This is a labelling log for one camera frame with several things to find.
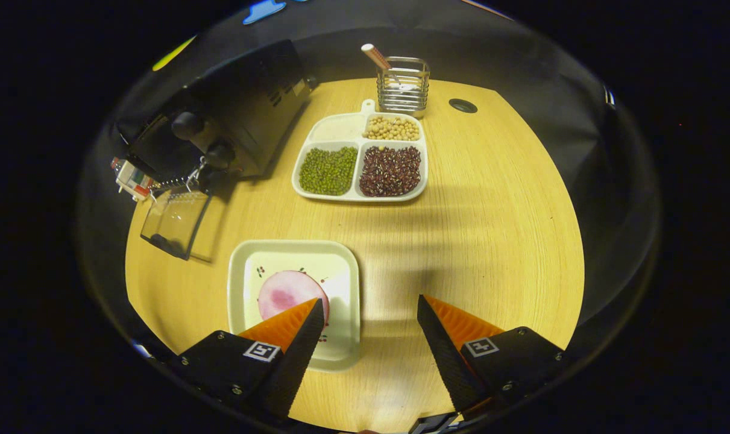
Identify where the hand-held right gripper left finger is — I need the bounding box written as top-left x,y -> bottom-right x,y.
172,298 -> 326,419

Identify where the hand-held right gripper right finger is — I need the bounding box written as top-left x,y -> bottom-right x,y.
417,294 -> 568,414

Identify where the pink round food slice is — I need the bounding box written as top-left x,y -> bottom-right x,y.
257,270 -> 331,324

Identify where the cream square plate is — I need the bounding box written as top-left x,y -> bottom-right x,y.
227,239 -> 362,373

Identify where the black electric oven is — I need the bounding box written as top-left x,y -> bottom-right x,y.
116,39 -> 314,261

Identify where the red beans pile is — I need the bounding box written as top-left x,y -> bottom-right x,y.
359,145 -> 423,198

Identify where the green mung beans pile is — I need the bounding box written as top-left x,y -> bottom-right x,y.
298,146 -> 359,196

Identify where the white divided plate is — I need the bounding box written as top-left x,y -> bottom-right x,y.
291,99 -> 430,203

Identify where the yellow soybeans pile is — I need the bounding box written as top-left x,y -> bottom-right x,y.
363,116 -> 421,142

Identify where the white rice pile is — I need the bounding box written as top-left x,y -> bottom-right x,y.
310,116 -> 366,143

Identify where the clear plastic water bottle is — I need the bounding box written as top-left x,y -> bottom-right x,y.
110,157 -> 159,203

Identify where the black backdrop cloth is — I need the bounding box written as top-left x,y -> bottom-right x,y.
78,0 -> 661,326

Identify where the pink striped straw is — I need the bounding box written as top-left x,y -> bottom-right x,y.
361,43 -> 403,86

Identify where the white cord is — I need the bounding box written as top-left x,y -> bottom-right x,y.
159,158 -> 209,189

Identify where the metal wire basket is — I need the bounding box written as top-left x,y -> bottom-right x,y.
376,56 -> 431,119

